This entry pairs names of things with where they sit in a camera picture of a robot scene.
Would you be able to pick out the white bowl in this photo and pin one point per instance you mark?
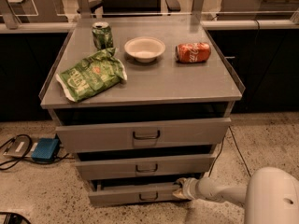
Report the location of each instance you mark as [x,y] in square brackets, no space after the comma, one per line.
[144,49]

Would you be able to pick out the grey drawer cabinet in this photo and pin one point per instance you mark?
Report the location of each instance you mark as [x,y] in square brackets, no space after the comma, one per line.
[160,90]

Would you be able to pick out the grey desk background left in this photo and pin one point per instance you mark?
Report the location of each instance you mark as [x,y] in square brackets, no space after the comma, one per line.
[38,11]

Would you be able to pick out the grey desk background right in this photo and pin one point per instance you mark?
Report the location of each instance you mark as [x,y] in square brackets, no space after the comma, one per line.
[240,10]

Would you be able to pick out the grey flat device on floor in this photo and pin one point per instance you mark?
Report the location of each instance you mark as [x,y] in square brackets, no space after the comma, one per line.
[22,145]

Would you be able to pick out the dark object bottom left corner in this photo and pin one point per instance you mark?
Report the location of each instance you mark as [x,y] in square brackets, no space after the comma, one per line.
[13,218]

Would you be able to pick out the grey drawer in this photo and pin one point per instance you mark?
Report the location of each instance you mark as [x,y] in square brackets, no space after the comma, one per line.
[154,166]
[133,135]
[147,193]

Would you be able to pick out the grey desk background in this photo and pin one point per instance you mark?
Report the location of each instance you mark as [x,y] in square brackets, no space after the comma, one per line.
[38,11]
[240,10]

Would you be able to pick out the green chip bag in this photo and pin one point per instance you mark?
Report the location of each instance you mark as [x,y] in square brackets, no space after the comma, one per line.
[92,75]

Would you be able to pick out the blue box on floor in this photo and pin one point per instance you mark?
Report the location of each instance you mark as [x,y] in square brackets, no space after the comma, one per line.
[45,149]

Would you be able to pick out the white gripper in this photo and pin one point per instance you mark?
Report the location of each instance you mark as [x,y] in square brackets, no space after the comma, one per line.
[188,188]

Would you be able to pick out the orange coca-cola can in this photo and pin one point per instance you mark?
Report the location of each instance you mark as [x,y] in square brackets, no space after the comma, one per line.
[192,52]

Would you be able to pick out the grey bottom drawer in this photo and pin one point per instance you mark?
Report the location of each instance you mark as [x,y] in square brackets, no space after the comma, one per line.
[147,193]

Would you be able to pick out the green soda can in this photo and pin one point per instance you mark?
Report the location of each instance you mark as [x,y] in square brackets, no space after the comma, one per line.
[102,35]

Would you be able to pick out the grey middle drawer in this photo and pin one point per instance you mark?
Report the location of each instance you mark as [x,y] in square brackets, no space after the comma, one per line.
[154,166]

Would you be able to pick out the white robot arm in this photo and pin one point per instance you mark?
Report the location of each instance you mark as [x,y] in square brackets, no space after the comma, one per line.
[270,197]

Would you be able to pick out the grey top drawer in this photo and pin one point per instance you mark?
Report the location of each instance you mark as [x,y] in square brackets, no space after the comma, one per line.
[133,135]

